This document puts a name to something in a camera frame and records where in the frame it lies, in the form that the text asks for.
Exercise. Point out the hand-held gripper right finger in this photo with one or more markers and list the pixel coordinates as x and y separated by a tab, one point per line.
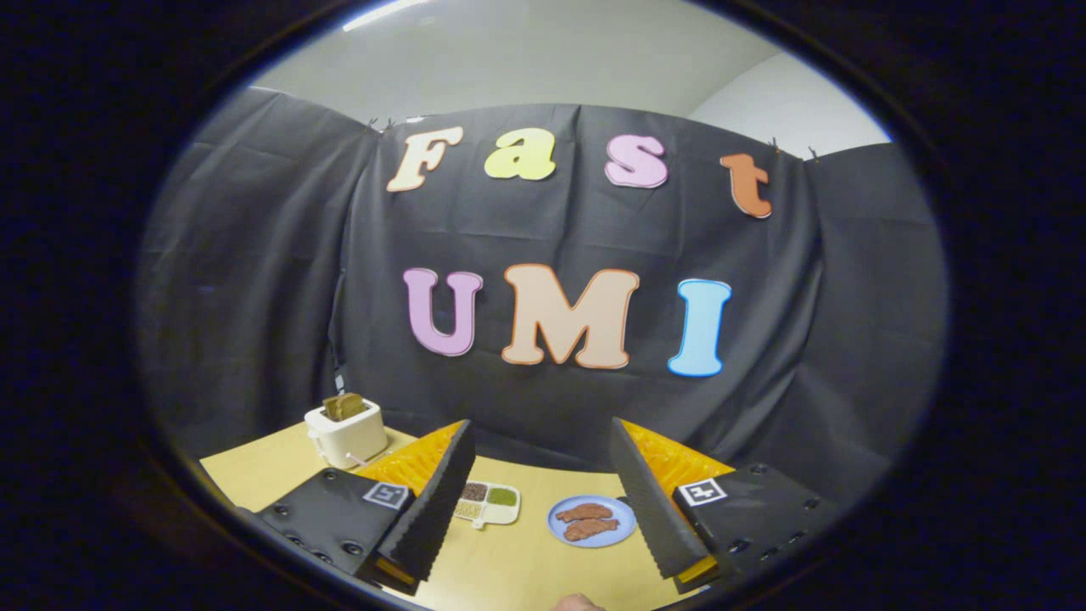
649	501

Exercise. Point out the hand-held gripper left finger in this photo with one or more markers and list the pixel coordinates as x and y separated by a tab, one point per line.
428	518

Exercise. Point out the blue plate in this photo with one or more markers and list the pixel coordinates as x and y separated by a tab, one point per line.
624	518

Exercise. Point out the white divided seed tray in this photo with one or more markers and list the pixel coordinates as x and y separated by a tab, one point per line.
488	502

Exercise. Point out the brown meat slice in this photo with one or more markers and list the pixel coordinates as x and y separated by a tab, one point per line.
584	512
591	529

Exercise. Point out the wooden table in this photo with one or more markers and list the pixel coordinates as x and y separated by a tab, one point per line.
509	568

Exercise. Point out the white toaster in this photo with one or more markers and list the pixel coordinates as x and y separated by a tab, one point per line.
352	437

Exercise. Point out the brown toast slice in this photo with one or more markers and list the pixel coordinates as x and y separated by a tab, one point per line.
344	407

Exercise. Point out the black backdrop cloth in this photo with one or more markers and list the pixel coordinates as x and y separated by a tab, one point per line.
280	255

